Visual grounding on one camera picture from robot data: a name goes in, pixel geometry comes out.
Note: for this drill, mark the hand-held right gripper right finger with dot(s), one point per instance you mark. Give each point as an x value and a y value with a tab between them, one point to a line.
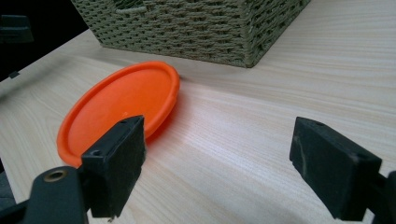
330	168

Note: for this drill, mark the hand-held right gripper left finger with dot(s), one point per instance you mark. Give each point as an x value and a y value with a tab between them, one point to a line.
112	174

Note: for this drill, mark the orange plastic plate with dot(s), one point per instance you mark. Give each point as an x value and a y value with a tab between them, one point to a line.
124	102

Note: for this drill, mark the woven wicker basket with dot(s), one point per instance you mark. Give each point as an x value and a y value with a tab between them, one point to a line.
193	28

